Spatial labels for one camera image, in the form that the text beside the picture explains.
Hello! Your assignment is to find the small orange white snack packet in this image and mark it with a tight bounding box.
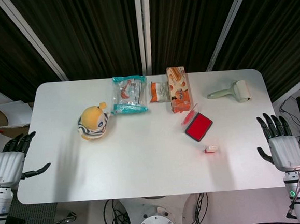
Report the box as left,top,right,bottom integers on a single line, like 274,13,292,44
148,80,170,104

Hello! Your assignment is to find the green lint roller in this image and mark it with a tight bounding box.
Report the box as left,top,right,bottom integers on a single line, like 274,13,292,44
205,79,253,106

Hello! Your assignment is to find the cardboard box with white sheet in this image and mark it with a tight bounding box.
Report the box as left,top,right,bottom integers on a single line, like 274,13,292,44
0,99,36,130

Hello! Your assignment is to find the red ink pad case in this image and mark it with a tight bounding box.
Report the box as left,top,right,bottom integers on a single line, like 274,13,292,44
179,102,215,144

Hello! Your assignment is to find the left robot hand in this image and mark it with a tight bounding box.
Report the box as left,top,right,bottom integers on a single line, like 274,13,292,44
0,130,53,191

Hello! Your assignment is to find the robot base column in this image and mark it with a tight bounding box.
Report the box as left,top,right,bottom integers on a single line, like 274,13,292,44
120,192,201,224

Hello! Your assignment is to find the white frame post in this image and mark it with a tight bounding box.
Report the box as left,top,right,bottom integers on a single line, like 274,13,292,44
0,0,69,86
200,0,259,72
133,0,156,77

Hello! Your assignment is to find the black cable bundle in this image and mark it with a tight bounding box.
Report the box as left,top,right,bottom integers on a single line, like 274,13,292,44
102,198,135,224

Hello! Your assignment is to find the white stamp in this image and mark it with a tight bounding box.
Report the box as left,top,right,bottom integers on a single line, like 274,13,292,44
204,144,219,154

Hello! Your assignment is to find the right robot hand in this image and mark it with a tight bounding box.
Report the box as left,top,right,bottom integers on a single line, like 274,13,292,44
254,110,300,174

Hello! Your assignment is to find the yellow plush toy striped sweater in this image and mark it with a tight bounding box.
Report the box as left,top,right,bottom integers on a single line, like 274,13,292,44
76,100,116,142

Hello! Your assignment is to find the teal snack bag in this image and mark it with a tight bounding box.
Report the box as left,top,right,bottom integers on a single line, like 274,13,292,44
109,74,150,117

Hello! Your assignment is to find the orange biscuit box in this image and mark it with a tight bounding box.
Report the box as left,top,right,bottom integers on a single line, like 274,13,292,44
165,65,194,115

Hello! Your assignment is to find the black curtain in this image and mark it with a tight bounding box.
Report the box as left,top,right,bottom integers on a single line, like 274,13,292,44
0,0,300,124

